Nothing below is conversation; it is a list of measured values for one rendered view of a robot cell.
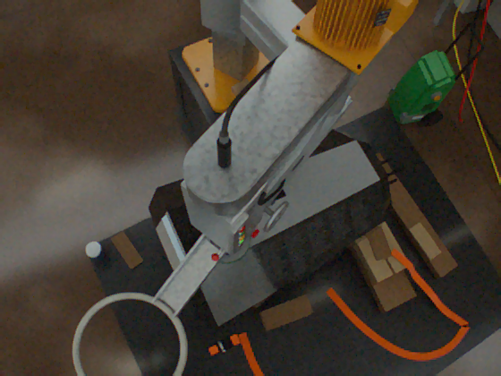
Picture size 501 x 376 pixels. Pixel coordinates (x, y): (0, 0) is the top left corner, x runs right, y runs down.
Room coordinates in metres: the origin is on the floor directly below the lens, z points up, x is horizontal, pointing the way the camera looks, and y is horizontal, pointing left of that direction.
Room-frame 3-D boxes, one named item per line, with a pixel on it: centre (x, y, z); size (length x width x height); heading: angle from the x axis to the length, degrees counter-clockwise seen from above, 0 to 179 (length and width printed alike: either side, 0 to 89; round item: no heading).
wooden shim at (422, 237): (0.90, -1.19, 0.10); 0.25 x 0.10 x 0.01; 38
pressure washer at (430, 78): (1.98, -1.16, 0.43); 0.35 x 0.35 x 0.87; 19
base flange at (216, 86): (1.61, 0.16, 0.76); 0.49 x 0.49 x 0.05; 34
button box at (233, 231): (0.44, 0.03, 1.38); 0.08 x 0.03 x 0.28; 148
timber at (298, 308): (0.35, -0.30, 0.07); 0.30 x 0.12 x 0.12; 116
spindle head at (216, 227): (0.63, 0.04, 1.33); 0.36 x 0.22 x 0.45; 148
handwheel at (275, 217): (0.60, -0.08, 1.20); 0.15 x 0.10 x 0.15; 148
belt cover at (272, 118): (0.86, -0.10, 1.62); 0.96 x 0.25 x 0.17; 148
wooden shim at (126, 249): (0.64, 0.75, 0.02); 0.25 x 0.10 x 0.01; 44
